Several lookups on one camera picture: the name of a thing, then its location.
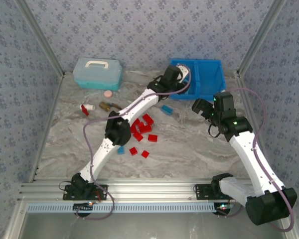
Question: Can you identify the blue two-compartment plastic bin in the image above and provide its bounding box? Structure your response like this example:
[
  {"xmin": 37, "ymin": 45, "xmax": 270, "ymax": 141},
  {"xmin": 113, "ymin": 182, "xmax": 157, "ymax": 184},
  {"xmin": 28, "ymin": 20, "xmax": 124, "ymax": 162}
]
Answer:
[{"xmin": 169, "ymin": 59, "xmax": 227, "ymax": 101}]

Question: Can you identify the brass ball valve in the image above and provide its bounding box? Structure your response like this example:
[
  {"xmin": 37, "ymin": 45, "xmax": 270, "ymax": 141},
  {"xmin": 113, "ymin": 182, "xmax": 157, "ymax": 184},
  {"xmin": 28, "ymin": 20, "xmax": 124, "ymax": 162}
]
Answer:
[{"xmin": 99, "ymin": 101, "xmax": 123, "ymax": 112}]

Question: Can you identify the grey metal shelf panel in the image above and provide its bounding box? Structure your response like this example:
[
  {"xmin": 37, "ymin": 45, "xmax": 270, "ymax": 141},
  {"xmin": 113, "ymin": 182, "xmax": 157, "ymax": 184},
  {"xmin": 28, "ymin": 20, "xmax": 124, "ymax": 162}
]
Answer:
[{"xmin": 4, "ymin": 201, "xmax": 299, "ymax": 239}]

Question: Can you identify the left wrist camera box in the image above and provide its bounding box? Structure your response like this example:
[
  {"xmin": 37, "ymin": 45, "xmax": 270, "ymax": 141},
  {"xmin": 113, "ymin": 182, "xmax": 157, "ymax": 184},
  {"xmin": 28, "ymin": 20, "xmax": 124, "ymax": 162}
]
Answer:
[{"xmin": 176, "ymin": 64, "xmax": 191, "ymax": 85}]

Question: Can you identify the aluminium table side rail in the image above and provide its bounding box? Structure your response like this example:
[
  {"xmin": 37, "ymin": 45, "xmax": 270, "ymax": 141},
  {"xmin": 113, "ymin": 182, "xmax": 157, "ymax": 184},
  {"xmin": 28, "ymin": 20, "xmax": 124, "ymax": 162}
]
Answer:
[
  {"xmin": 28, "ymin": 73, "xmax": 66, "ymax": 184},
  {"xmin": 235, "ymin": 72, "xmax": 276, "ymax": 182}
]

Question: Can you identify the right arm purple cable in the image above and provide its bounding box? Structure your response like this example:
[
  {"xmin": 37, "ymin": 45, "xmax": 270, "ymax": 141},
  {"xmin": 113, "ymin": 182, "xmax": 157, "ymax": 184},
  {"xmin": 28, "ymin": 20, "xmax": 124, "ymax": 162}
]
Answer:
[{"xmin": 218, "ymin": 87, "xmax": 295, "ymax": 233}]

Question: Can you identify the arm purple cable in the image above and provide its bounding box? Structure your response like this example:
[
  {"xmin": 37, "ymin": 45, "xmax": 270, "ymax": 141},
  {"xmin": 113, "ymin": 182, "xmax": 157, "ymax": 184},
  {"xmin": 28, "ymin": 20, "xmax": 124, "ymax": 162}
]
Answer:
[
  {"xmin": 218, "ymin": 87, "xmax": 295, "ymax": 233},
  {"xmin": 74, "ymin": 72, "xmax": 192, "ymax": 221}
]

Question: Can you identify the translucent storage box white handle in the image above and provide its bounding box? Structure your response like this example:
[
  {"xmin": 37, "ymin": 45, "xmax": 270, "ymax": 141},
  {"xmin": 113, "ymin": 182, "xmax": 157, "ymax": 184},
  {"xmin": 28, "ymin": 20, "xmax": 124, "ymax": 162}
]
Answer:
[{"xmin": 73, "ymin": 57, "xmax": 122, "ymax": 91}]

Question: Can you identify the aluminium frame post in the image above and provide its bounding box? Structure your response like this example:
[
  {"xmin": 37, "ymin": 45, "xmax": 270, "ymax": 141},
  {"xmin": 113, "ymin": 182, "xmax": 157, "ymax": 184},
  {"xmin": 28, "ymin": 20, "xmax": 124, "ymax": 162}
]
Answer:
[
  {"xmin": 236, "ymin": 0, "xmax": 289, "ymax": 77},
  {"xmin": 14, "ymin": 0, "xmax": 65, "ymax": 78}
]

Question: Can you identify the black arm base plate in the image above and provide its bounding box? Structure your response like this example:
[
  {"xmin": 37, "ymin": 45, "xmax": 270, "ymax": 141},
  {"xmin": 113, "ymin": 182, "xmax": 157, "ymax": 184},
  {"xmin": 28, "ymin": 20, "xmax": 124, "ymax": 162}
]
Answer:
[
  {"xmin": 62, "ymin": 184, "xmax": 108, "ymax": 201},
  {"xmin": 194, "ymin": 183, "xmax": 240, "ymax": 201}
]

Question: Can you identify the white valve red handle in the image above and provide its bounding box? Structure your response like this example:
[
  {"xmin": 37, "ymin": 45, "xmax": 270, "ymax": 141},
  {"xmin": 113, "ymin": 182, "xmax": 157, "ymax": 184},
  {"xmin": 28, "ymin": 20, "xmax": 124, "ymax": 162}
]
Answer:
[{"xmin": 80, "ymin": 104, "xmax": 96, "ymax": 116}]

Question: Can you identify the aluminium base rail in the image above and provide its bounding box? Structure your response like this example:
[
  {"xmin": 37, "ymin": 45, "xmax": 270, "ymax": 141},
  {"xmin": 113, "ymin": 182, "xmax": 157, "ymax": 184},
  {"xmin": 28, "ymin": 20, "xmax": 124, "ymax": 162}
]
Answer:
[{"xmin": 17, "ymin": 178, "xmax": 289, "ymax": 202}]

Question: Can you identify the black round connector mount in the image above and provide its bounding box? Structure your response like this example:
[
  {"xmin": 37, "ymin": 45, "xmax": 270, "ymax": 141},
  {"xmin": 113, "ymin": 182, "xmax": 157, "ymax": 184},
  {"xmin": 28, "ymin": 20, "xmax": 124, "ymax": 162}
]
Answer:
[
  {"xmin": 73, "ymin": 203, "xmax": 95, "ymax": 218},
  {"xmin": 215, "ymin": 203, "xmax": 236, "ymax": 217}
]

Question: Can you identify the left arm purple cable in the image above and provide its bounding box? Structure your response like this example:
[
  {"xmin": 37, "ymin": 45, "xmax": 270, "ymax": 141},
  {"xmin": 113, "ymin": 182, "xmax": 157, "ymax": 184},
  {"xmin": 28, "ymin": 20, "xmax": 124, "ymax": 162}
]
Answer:
[{"xmin": 74, "ymin": 72, "xmax": 192, "ymax": 221}]

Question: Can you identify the white slotted cable duct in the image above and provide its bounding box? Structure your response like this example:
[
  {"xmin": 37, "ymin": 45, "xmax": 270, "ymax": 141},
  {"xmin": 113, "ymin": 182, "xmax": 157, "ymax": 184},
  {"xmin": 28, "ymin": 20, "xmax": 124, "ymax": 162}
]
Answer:
[{"xmin": 26, "ymin": 202, "xmax": 221, "ymax": 214}]

